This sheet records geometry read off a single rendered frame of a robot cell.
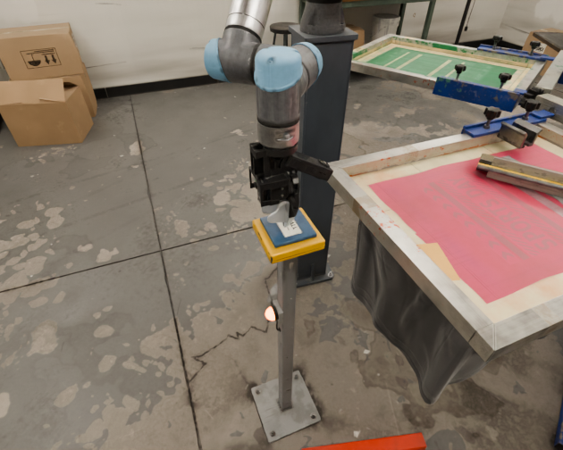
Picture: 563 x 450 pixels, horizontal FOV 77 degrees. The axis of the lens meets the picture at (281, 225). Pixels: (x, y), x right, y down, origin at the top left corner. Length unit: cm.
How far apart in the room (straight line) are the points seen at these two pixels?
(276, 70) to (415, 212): 50
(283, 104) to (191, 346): 136
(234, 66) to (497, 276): 65
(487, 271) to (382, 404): 96
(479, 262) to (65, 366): 168
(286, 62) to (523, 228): 66
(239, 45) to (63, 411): 154
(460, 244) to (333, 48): 77
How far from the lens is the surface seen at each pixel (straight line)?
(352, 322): 182
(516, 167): 111
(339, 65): 134
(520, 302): 80
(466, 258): 83
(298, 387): 163
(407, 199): 95
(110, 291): 210
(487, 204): 101
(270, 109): 61
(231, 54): 73
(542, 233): 99
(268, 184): 66
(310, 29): 131
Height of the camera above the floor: 149
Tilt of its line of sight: 41 degrees down
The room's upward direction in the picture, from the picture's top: straight up
